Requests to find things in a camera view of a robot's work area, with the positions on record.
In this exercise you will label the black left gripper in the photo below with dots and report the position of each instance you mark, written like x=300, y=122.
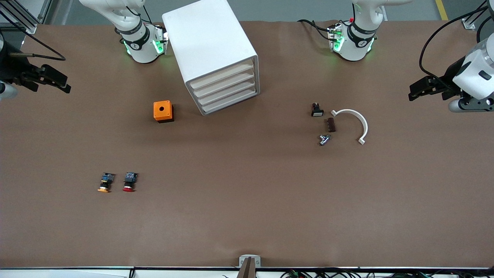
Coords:
x=449, y=78

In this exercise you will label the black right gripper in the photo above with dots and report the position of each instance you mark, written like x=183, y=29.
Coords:
x=11, y=68

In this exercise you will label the red cap push button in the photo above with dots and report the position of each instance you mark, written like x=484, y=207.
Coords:
x=130, y=182

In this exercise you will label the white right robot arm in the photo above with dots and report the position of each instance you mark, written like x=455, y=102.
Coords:
x=135, y=42

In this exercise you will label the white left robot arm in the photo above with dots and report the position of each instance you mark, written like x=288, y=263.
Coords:
x=359, y=42

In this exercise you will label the orange cap push button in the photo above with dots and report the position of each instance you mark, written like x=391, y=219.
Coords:
x=105, y=182

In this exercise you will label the small brown block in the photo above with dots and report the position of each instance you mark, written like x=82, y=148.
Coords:
x=329, y=124

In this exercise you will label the silver metal fitting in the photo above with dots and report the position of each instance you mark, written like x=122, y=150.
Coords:
x=324, y=139

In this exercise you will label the orange box with hole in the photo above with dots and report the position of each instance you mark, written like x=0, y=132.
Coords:
x=162, y=111

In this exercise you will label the aluminium frame profile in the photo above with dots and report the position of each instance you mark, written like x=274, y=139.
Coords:
x=469, y=24
x=29, y=21

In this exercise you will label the white curved bracket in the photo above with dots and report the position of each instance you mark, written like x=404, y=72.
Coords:
x=364, y=123

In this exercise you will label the black white-faced switch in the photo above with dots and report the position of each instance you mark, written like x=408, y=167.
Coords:
x=317, y=111

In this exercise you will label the white table edge rail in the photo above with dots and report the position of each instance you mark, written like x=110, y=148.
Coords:
x=77, y=273

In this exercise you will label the grey table edge bracket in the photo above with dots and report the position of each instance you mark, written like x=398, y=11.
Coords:
x=249, y=259

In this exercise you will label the brown tapered post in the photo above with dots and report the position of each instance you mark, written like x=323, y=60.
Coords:
x=247, y=272

